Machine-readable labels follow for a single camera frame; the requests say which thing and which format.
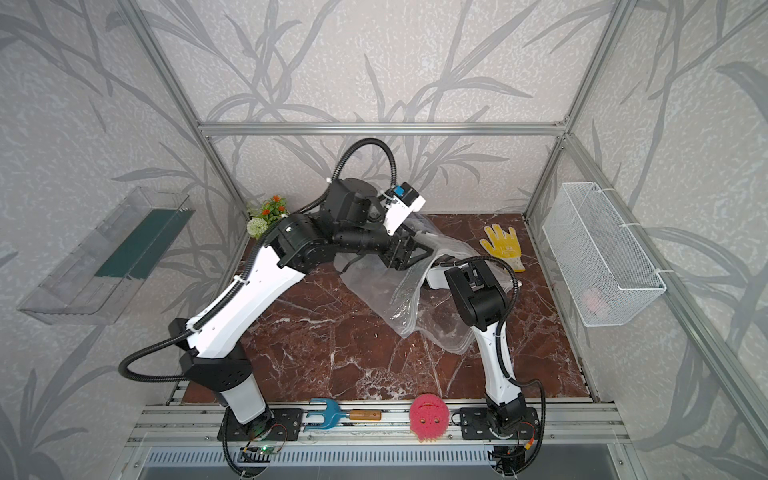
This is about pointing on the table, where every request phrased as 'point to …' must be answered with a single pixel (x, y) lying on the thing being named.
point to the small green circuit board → (267, 449)
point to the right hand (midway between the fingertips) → (391, 245)
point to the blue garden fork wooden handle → (332, 414)
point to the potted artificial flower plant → (271, 210)
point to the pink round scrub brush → (429, 417)
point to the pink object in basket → (593, 301)
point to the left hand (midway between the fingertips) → (422, 244)
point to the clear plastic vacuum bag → (413, 308)
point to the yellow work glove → (505, 246)
